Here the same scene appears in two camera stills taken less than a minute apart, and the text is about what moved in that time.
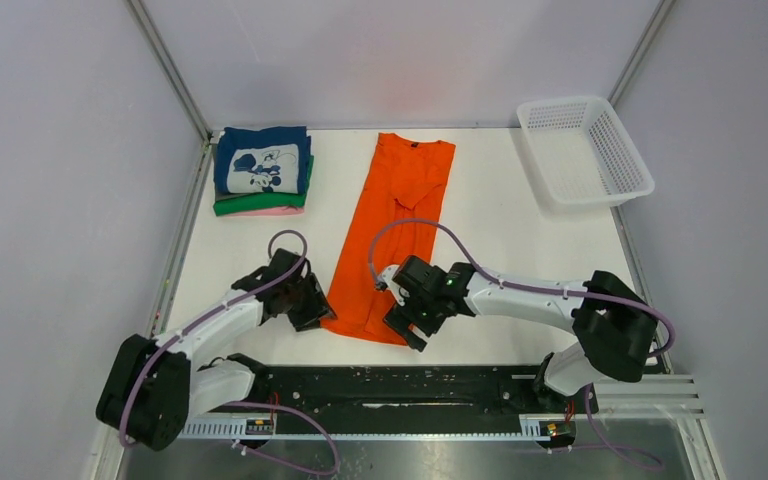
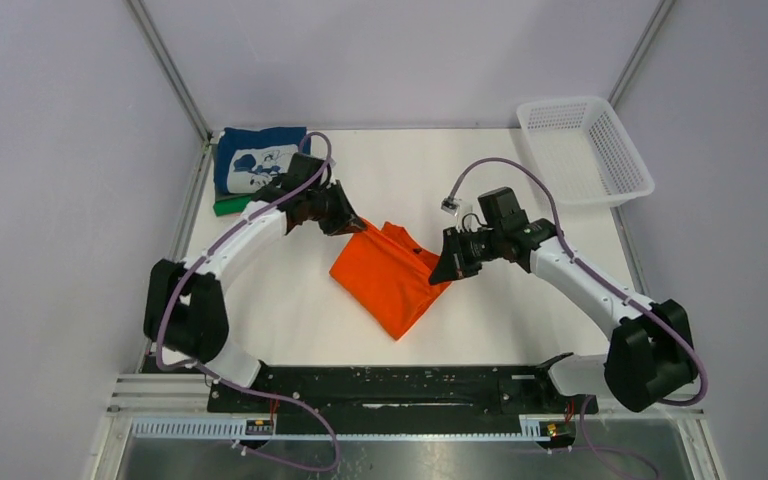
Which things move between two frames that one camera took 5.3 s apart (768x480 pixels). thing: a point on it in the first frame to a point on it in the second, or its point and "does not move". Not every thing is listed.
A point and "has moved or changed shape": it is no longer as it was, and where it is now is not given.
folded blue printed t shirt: x=273 y=160 does not move
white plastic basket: x=581 y=154 does not move
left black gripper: x=317 y=306 to x=344 y=220
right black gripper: x=400 y=317 to x=454 y=264
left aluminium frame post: x=152 y=35 does not move
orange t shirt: x=398 y=216 has moved or changed shape
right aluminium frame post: x=641 y=48 does not move
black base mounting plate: x=330 y=389 does not move
